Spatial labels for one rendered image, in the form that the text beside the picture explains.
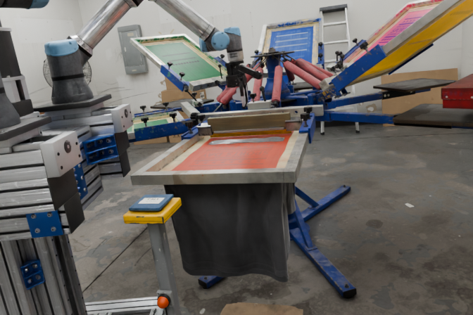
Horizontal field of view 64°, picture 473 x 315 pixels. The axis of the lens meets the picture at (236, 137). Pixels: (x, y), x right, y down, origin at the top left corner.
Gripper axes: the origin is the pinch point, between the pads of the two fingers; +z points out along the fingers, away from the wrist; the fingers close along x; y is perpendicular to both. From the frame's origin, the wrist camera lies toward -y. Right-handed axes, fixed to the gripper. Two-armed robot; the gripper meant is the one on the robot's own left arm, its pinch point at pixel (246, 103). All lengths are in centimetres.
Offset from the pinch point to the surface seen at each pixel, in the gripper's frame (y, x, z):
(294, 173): -28, 62, 14
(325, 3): -31, -411, -67
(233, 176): -8, 62, 14
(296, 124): -23.3, 3.4, 11.5
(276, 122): -13.7, 2.1, 10.3
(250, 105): 4.0, -25.5, 5.9
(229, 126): 9.6, 1.8, 10.6
